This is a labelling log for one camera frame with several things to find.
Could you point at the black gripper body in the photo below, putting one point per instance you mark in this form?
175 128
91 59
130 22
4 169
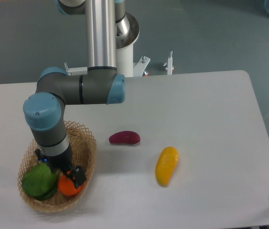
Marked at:
61 162

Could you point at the orange fruit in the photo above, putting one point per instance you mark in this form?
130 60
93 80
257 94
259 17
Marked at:
67 188

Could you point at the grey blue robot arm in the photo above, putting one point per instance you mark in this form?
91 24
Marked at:
56 89

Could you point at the woven wicker basket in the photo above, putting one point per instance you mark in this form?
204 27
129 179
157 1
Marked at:
84 150

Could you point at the green bok choy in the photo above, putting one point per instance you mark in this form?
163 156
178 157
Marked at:
40 183

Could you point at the purple sweet potato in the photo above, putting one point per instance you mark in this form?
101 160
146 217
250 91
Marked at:
125 137

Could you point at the yellow mango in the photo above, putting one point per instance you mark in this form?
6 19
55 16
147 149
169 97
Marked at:
166 165

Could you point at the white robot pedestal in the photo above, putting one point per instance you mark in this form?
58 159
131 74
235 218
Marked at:
127 33

